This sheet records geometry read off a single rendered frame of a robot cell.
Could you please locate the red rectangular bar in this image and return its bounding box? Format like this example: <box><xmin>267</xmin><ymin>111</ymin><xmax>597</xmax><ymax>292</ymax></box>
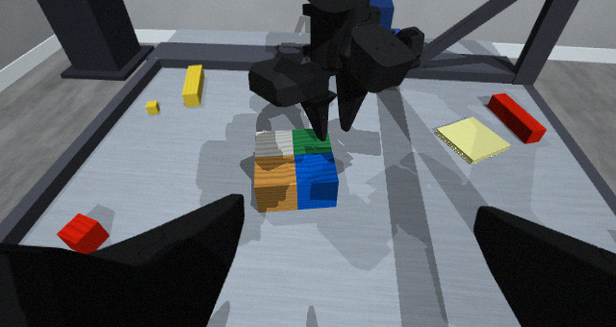
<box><xmin>487</xmin><ymin>93</ymin><xmax>547</xmax><ymax>144</ymax></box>

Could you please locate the yellow rectangular bar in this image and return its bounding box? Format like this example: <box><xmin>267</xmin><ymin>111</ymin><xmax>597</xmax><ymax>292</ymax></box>
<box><xmin>182</xmin><ymin>65</ymin><xmax>205</xmax><ymax>107</ymax></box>

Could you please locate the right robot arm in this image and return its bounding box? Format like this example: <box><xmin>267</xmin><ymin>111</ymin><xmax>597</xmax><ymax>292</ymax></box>
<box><xmin>308</xmin><ymin>0</ymin><xmax>424</xmax><ymax>93</ymax></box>

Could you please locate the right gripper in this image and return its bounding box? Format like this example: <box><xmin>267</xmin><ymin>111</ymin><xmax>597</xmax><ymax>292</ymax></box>
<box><xmin>248</xmin><ymin>0</ymin><xmax>378</xmax><ymax>141</ymax></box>

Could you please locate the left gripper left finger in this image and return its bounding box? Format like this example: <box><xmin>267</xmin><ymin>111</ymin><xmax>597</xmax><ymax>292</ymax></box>
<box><xmin>0</xmin><ymin>193</ymin><xmax>244</xmax><ymax>327</ymax></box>

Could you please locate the pale yellow flat square slab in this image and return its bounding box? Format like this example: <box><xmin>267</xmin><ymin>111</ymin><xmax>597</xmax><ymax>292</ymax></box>
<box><xmin>436</xmin><ymin>117</ymin><xmax>510</xmax><ymax>165</ymax></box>

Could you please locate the red cube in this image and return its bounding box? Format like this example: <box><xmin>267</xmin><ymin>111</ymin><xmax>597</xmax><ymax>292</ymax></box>
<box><xmin>57</xmin><ymin>214</ymin><xmax>109</xmax><ymax>254</ymax></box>

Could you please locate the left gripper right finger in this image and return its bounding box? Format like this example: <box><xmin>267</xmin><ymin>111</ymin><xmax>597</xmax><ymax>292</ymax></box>
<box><xmin>474</xmin><ymin>206</ymin><xmax>616</xmax><ymax>327</ymax></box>

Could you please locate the orange cube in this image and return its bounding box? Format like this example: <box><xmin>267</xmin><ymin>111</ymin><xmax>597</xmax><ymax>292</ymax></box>
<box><xmin>254</xmin><ymin>155</ymin><xmax>297</xmax><ymax>213</ymax></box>

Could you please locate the green cube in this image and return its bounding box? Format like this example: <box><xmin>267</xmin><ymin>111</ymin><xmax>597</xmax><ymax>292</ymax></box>
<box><xmin>292</xmin><ymin>129</ymin><xmax>332</xmax><ymax>155</ymax></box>

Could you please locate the blue cube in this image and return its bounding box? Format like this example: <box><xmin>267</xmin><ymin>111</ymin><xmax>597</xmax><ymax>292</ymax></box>
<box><xmin>295</xmin><ymin>153</ymin><xmax>339</xmax><ymax>210</ymax></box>

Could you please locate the small yellow cube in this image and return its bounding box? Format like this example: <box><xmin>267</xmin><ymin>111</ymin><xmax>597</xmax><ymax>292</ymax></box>
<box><xmin>146</xmin><ymin>101</ymin><xmax>160</xmax><ymax>115</ymax></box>

